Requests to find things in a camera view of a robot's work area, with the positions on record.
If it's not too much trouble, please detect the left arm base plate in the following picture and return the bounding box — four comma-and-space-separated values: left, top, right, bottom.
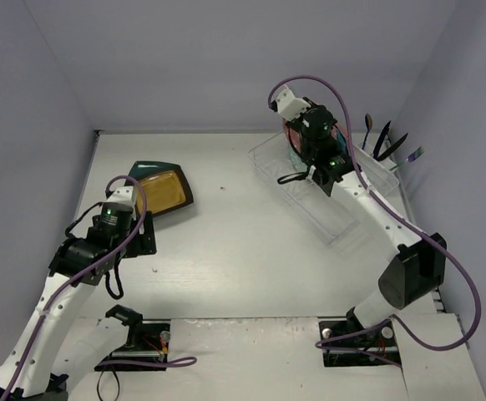
95, 320, 170, 372

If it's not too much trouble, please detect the red plate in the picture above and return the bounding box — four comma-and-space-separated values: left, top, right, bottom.
282, 118, 305, 159

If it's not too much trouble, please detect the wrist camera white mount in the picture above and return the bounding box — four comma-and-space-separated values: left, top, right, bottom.
105, 186, 138, 210
269, 84, 311, 121

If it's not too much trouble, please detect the dark blue spoon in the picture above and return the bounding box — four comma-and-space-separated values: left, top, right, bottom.
362, 113, 373, 150

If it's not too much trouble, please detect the blue polka dot plate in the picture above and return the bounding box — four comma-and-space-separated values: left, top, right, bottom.
335, 125, 348, 154

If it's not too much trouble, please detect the blue knife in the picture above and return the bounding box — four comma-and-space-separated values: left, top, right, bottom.
372, 120, 392, 160

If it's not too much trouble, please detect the dark teal square plate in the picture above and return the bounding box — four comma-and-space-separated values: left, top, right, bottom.
128, 160, 181, 181

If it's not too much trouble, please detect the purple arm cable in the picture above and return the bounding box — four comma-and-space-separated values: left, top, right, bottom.
0, 175, 198, 401
266, 74, 483, 368

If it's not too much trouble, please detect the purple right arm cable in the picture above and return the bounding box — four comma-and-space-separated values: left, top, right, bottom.
266, 74, 483, 368

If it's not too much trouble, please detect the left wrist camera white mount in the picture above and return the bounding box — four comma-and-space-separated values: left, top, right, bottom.
105, 186, 138, 210

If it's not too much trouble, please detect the light green flower plate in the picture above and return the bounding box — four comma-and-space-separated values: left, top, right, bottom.
289, 150, 307, 171

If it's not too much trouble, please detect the clear wire dish rack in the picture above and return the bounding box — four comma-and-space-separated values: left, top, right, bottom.
247, 133, 399, 247

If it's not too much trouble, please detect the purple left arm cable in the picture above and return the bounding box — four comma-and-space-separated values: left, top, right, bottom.
0, 175, 198, 401

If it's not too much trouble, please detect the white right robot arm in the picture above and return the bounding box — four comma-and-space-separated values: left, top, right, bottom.
277, 97, 447, 344

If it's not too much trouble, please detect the iridescent fork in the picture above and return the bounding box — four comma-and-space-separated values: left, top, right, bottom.
390, 146, 424, 171

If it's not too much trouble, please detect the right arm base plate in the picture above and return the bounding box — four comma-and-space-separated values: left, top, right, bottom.
318, 319, 402, 368

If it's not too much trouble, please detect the yellow square plate black rim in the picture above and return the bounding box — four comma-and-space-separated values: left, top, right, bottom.
136, 167, 194, 216

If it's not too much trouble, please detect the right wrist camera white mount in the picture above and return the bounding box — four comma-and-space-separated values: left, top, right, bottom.
269, 84, 311, 121

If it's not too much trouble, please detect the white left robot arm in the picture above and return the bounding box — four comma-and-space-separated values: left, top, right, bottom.
0, 202, 156, 400

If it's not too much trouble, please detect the black knife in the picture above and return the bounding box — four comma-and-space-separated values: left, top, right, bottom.
377, 133, 408, 162

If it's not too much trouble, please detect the white cutlery holder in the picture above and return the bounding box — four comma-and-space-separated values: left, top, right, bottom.
353, 145, 399, 197

